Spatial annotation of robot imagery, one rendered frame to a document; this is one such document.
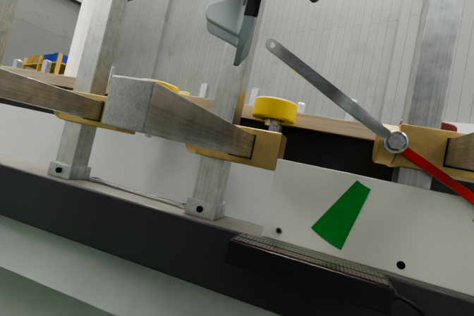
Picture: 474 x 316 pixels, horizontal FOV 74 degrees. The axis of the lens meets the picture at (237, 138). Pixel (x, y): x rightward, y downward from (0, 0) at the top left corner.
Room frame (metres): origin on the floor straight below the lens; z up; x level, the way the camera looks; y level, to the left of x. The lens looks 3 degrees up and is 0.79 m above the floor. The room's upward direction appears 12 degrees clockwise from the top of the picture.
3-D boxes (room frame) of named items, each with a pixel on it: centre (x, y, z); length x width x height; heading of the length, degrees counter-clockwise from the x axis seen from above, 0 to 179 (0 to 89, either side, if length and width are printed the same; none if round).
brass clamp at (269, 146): (0.45, 0.00, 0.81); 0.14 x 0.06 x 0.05; 73
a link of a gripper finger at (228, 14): (0.35, 0.04, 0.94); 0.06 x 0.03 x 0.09; 93
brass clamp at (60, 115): (0.52, 0.24, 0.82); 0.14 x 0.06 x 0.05; 73
